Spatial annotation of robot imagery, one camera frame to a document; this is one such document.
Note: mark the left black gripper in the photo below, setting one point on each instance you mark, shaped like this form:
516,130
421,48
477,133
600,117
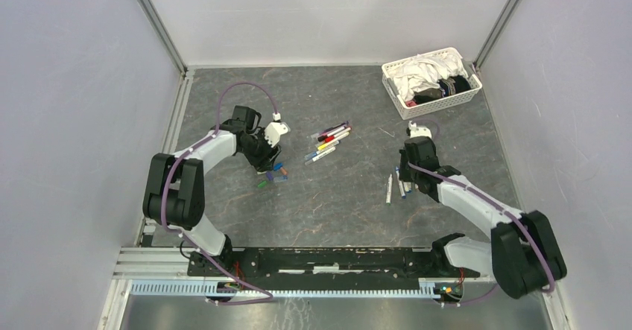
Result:
266,161

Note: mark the white slotted cable duct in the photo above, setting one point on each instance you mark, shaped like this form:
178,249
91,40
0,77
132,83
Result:
424,290

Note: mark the white cloth in basket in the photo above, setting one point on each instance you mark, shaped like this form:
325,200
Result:
424,71

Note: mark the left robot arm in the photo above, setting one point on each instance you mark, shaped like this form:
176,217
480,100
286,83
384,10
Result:
175,190

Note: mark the white plastic basket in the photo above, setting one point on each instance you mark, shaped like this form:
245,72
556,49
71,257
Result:
408,109

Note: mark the black cloth in basket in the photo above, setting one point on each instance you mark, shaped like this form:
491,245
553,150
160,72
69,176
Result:
446,87

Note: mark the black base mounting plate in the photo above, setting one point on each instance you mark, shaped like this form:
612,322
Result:
343,268

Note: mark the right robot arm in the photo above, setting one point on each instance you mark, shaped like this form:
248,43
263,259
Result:
521,254

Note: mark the dark blue cap marker pen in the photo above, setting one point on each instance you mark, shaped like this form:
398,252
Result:
400,184

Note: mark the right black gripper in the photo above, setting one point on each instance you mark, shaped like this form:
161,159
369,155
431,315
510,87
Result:
403,175

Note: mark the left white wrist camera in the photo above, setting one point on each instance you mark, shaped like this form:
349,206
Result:
275,130

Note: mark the black cap marker pen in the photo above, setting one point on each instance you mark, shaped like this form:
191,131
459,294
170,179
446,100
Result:
329,132

